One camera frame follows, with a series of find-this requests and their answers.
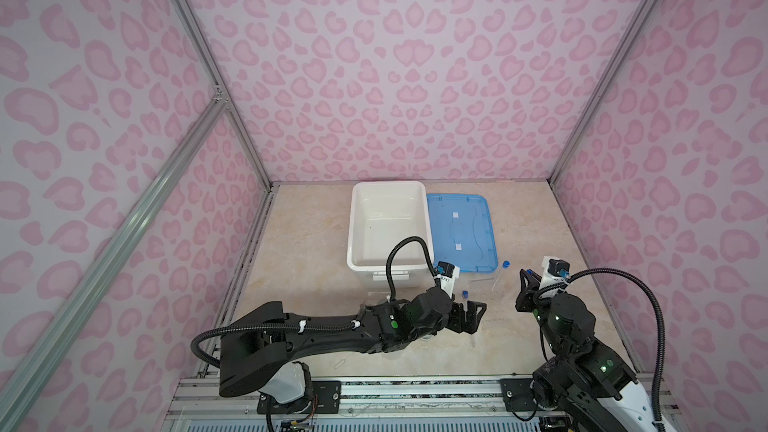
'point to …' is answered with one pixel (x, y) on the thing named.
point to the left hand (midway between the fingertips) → (478, 302)
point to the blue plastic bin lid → (461, 232)
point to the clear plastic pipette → (342, 362)
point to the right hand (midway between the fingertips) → (522, 271)
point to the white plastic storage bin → (382, 213)
